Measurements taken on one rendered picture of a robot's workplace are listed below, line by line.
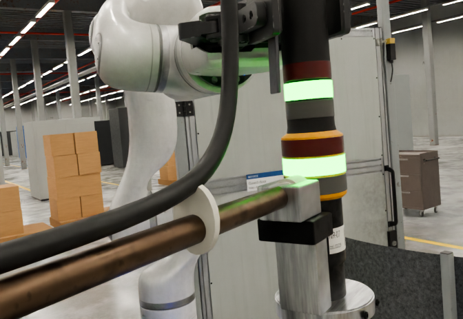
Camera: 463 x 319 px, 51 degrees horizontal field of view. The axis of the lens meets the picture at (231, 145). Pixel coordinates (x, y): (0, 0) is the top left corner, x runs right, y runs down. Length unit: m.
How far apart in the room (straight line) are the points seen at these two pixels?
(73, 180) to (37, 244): 8.36
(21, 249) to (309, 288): 0.20
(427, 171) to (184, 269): 6.40
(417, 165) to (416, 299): 4.92
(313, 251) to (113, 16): 0.35
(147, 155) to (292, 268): 0.68
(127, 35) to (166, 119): 0.47
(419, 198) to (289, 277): 6.92
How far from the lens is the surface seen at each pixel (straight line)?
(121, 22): 0.54
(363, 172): 2.60
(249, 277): 2.36
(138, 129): 0.98
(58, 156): 8.45
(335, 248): 0.34
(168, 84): 0.53
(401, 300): 2.39
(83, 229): 0.18
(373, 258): 2.41
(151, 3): 0.65
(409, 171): 7.24
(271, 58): 0.33
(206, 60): 0.38
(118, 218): 0.19
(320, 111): 0.33
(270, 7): 0.32
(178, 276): 1.03
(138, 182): 0.98
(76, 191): 8.56
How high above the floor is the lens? 1.58
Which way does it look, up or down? 3 degrees down
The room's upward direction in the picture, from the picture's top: 5 degrees counter-clockwise
